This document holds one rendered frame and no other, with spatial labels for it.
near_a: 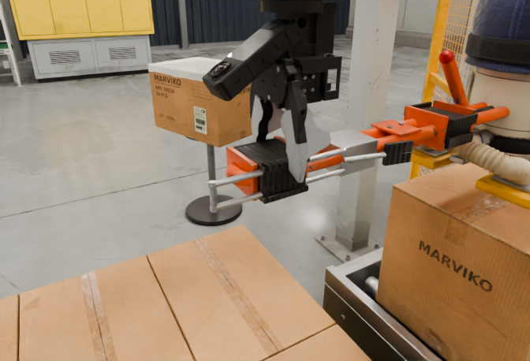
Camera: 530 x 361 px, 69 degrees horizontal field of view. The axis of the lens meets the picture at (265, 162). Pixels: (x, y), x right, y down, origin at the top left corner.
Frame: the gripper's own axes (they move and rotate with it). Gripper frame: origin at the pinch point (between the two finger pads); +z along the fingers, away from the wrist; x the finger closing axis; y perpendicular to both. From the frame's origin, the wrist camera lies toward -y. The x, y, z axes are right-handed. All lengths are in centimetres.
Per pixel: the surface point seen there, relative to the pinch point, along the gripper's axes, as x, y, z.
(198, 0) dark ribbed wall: 1044, 392, 0
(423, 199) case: 12, 51, 26
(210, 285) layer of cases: 54, 9, 67
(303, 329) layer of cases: 24, 25, 67
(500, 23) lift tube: 2, 49, -16
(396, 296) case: 15, 51, 59
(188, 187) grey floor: 225, 58, 122
